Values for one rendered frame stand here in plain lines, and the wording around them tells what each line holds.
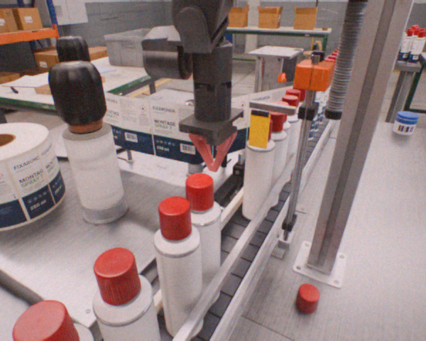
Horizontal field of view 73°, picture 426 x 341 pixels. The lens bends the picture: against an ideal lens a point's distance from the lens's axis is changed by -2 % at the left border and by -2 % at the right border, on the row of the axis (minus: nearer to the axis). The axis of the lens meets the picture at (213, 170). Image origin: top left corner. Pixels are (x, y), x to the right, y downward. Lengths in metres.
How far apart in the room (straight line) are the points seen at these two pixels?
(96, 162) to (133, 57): 1.94
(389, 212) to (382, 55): 0.47
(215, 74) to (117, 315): 0.31
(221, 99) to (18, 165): 0.39
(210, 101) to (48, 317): 0.31
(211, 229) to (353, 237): 0.41
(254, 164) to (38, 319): 0.39
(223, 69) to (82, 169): 0.30
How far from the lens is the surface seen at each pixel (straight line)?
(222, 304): 0.47
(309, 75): 0.40
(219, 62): 0.41
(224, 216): 0.55
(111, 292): 0.26
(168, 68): 0.44
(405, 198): 0.88
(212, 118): 0.43
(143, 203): 0.66
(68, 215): 0.68
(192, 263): 0.33
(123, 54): 2.50
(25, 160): 0.64
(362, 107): 0.44
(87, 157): 0.55
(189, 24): 0.37
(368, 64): 0.42
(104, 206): 0.60
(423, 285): 0.67
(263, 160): 0.52
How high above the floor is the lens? 1.27
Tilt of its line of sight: 31 degrees down
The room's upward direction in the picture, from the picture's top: straight up
